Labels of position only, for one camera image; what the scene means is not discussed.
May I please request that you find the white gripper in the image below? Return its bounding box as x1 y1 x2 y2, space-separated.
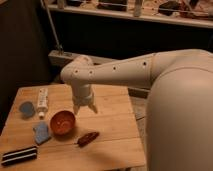
72 84 98 115

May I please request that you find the black white striped block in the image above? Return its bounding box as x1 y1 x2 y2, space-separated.
1 146 37 166

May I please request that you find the orange ceramic bowl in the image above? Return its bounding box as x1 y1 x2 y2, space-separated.
50 110 75 135

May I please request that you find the metal rod stand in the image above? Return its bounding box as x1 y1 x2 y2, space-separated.
42 0 64 55

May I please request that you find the blue sponge cloth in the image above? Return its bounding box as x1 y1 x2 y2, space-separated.
33 122 51 145

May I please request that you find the cluttered wooden shelf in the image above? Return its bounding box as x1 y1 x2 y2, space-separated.
43 0 213 29

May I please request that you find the blue round lid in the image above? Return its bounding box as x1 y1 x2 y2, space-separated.
19 101 35 118

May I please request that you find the white tube with label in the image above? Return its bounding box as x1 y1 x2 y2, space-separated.
37 88 48 118

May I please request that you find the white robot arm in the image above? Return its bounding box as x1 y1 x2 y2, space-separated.
61 49 213 171

